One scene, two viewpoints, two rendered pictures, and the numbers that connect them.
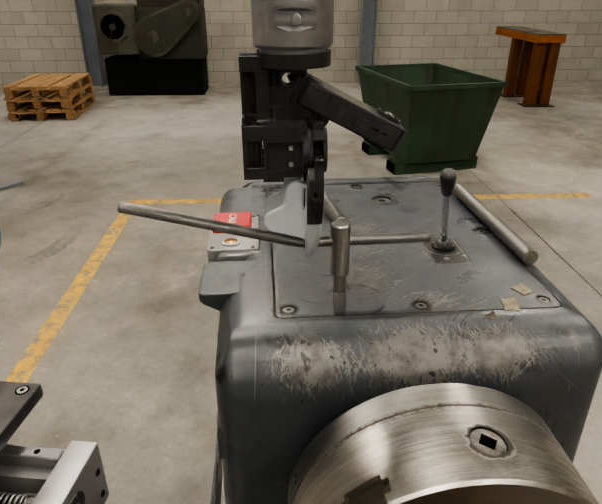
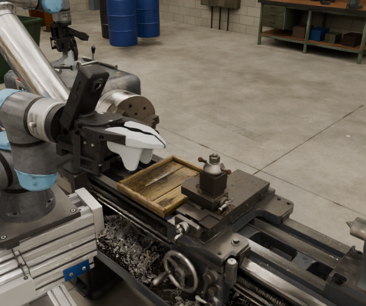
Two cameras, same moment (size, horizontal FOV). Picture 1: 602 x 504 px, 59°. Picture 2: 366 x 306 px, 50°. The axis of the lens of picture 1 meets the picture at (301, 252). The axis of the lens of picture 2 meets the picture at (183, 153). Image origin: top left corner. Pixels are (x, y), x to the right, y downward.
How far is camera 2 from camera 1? 133 cm
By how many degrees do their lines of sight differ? 38
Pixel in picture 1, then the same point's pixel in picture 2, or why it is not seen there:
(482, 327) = (114, 80)
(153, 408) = not seen: outside the picture
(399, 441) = (112, 98)
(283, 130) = (67, 39)
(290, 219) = (70, 61)
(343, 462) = (102, 107)
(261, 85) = (59, 30)
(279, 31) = (63, 17)
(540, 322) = (125, 76)
